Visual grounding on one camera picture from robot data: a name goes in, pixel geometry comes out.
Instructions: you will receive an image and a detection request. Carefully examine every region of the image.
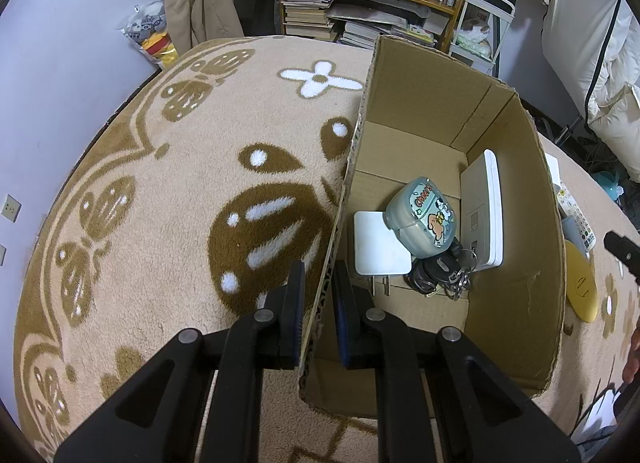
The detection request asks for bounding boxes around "person's right hand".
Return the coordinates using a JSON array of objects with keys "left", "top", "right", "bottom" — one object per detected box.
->
[{"left": 622, "top": 320, "right": 640, "bottom": 384}]

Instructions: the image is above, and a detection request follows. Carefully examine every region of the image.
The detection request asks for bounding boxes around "printed cardboard box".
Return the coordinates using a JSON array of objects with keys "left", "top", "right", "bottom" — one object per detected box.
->
[{"left": 297, "top": 34, "right": 568, "bottom": 416}]

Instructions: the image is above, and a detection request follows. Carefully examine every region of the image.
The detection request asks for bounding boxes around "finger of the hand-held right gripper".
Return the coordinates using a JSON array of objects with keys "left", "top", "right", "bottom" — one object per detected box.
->
[{"left": 603, "top": 230, "right": 640, "bottom": 289}]

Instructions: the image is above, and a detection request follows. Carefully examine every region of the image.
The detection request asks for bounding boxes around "key bunch with black fob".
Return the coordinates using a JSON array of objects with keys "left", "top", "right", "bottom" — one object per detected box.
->
[{"left": 411, "top": 238, "right": 478, "bottom": 301}]

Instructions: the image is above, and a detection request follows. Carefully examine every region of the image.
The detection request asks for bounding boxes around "beige floral rug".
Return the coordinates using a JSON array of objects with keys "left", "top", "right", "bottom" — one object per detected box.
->
[{"left": 12, "top": 34, "right": 640, "bottom": 463}]

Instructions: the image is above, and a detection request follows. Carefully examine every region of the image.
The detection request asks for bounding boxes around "white square charger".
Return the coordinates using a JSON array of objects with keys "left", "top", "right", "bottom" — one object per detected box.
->
[{"left": 353, "top": 211, "right": 413, "bottom": 296}]

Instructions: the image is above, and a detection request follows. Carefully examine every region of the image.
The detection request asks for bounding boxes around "pile of pastel packets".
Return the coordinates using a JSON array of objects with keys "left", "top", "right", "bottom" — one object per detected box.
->
[{"left": 452, "top": 25, "right": 493, "bottom": 61}]

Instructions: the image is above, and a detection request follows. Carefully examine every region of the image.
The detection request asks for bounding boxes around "white remote control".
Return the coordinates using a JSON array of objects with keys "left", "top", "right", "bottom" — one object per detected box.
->
[{"left": 552, "top": 182, "right": 598, "bottom": 250}]

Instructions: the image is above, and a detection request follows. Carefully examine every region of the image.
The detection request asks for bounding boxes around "stack of books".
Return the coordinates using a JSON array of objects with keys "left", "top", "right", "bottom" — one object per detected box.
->
[{"left": 280, "top": 0, "right": 436, "bottom": 48}]

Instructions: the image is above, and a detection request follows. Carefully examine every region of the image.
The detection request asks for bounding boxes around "white utility cart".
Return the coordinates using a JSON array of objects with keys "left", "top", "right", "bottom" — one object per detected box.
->
[{"left": 450, "top": 0, "right": 518, "bottom": 78}]

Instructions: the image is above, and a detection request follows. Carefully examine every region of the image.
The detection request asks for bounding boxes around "teal plastic object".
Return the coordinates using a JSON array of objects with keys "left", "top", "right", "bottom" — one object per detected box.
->
[{"left": 595, "top": 170, "right": 626, "bottom": 201}]

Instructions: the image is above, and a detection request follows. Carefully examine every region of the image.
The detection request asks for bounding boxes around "bag of plush toys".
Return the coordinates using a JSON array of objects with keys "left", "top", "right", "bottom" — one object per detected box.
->
[{"left": 120, "top": 0, "right": 178, "bottom": 68}]

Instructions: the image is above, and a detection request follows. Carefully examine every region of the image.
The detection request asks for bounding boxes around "yellow oval case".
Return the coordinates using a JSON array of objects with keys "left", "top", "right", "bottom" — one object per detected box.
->
[{"left": 564, "top": 239, "right": 600, "bottom": 323}]

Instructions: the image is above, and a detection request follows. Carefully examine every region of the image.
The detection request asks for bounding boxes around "white paper sheet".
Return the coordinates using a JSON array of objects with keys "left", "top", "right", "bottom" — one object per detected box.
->
[{"left": 572, "top": 383, "right": 626, "bottom": 449}]

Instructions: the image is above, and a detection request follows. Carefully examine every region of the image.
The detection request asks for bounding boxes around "cartoon print earbud case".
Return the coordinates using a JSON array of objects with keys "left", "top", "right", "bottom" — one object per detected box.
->
[{"left": 385, "top": 178, "right": 461, "bottom": 260}]

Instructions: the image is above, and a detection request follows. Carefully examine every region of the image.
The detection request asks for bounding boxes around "black metal stand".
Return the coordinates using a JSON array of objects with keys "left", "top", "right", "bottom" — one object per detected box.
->
[{"left": 545, "top": 113, "right": 591, "bottom": 148}]

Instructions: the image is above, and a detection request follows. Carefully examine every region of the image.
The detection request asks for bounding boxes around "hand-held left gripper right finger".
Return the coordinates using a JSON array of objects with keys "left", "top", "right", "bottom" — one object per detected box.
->
[{"left": 332, "top": 260, "right": 583, "bottom": 463}]

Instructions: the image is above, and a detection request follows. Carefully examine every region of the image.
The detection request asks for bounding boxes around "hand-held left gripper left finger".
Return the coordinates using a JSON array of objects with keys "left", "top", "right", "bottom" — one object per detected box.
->
[{"left": 52, "top": 260, "right": 307, "bottom": 463}]

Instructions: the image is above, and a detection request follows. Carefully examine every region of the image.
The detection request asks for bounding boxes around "white device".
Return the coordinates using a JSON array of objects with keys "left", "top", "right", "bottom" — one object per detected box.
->
[{"left": 460, "top": 149, "right": 503, "bottom": 271}]

